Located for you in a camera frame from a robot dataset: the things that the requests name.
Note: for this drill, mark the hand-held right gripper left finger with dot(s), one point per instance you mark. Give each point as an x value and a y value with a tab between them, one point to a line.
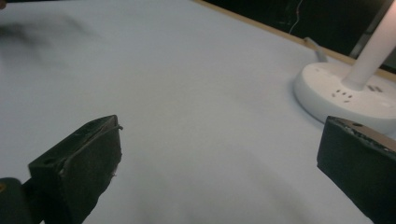
87	168

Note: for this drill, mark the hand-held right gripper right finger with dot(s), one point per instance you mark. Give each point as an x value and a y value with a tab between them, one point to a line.
358	168

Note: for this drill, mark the white desk lamp with sockets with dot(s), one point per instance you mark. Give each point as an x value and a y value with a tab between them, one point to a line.
348	90

